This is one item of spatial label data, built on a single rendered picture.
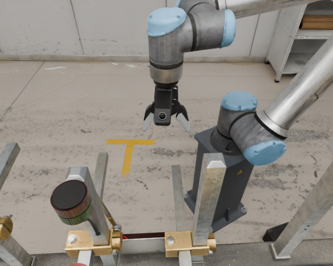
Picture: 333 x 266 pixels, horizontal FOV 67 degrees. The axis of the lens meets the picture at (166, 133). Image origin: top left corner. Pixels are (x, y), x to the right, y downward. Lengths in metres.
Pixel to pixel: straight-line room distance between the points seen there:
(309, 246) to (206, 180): 0.57
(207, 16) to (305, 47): 2.87
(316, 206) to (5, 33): 3.44
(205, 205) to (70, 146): 1.77
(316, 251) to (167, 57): 0.74
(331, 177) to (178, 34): 0.44
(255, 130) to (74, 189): 0.72
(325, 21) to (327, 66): 2.15
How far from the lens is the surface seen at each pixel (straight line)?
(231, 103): 1.09
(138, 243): 0.80
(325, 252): 1.00
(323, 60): 0.97
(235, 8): 0.83
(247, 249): 0.90
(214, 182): 0.48
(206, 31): 0.65
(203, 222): 0.62
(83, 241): 0.72
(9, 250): 0.80
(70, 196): 0.45
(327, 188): 0.62
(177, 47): 0.63
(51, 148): 2.26
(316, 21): 3.06
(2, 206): 2.05
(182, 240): 0.73
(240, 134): 1.04
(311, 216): 0.70
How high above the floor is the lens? 1.51
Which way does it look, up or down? 44 degrees down
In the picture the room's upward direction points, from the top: straight up
